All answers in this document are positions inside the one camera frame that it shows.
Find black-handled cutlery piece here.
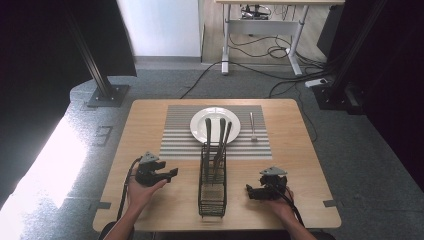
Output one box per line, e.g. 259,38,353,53
204,117,213,179
213,121,233,181
213,117,227,174

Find person's left hand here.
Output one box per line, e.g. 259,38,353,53
127,166,168,212

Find long black floor cable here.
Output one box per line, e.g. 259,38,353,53
179,61,224,100

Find white round plate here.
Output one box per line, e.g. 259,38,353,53
189,106,242,145

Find bundle of black floor cables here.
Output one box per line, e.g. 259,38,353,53
228,33,338,143

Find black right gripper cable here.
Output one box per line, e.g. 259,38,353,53
271,184,305,228

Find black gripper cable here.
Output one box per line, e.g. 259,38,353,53
271,184,305,228
116,156,143,222

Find white power strip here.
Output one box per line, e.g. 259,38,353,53
304,77,330,89

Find white-framed desk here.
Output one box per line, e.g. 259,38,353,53
214,0,346,77

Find black wire cutlery basket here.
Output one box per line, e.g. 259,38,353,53
197,142,229,220

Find black metal stand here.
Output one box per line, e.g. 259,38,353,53
62,0,131,109
312,0,389,112

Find silver fork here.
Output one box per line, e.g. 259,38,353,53
248,111,259,143

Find dark curtain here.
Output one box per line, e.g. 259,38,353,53
316,0,424,193

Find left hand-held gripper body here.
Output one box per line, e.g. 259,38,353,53
134,151,162,187

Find devices under desk top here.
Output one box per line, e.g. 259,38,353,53
239,3,272,21

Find grey floor socket cover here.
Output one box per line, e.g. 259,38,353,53
92,125,114,148

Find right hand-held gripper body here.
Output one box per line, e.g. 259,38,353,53
259,166,288,201

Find person's right hand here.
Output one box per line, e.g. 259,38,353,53
267,186,296,220

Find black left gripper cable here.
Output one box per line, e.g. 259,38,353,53
116,156,143,222

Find grey striped placemat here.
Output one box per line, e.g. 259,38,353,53
158,105,273,161

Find white board panel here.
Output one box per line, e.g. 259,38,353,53
115,0,205,58

